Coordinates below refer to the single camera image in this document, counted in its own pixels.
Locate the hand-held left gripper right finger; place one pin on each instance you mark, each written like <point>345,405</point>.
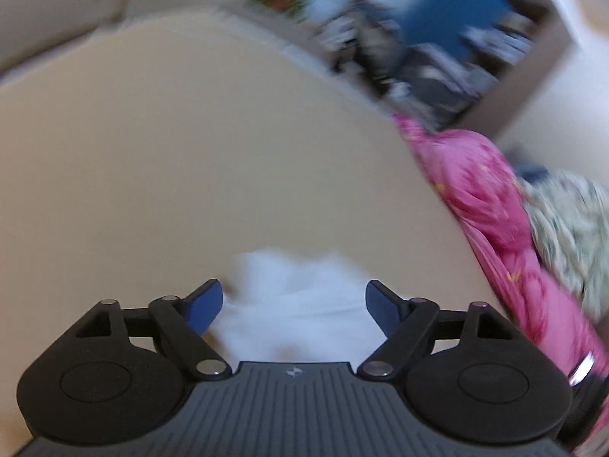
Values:
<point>383,309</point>

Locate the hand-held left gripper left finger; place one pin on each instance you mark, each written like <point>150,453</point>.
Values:
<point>207,307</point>

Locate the white long-sleeved shirt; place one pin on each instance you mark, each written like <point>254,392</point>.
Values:
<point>295,304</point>

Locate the pink patterned cloth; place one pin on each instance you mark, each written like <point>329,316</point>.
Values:
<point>480,190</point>

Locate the pale green patterned cloth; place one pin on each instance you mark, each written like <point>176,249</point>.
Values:
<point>571,228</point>

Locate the dark clutter pile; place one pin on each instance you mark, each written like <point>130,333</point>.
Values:
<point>380,47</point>

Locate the blue panel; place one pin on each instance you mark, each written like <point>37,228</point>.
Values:
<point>447,0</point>

